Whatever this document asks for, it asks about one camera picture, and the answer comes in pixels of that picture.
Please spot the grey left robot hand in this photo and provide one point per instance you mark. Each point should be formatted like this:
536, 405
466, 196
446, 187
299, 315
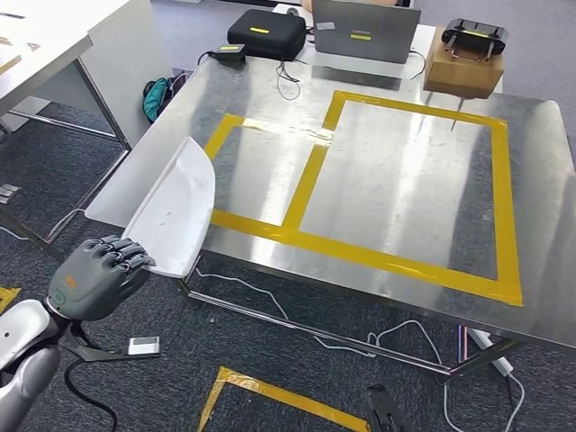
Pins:
94, 280

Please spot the white plastic shell part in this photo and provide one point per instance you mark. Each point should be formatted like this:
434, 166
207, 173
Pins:
180, 208

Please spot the stainless steel workbench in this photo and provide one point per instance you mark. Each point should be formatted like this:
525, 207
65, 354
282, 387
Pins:
540, 179

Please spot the teal and black bag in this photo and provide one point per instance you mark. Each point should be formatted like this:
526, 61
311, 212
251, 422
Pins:
155, 98

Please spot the white office desk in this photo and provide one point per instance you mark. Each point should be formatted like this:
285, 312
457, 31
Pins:
44, 42

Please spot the black power adapter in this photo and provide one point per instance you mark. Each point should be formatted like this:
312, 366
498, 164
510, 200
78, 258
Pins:
227, 55

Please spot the black zip case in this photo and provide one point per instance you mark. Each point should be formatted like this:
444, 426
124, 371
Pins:
269, 42

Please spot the white table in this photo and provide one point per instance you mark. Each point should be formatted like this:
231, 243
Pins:
310, 56

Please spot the grey laptop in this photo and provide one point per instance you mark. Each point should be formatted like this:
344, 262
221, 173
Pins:
369, 30

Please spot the brown cardboard box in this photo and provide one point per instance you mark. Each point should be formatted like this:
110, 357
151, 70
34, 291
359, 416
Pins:
454, 74

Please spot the white power strip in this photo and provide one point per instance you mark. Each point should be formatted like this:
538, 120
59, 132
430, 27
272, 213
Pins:
493, 355

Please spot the black handheld controller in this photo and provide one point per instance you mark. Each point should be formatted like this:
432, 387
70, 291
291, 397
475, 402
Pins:
472, 33

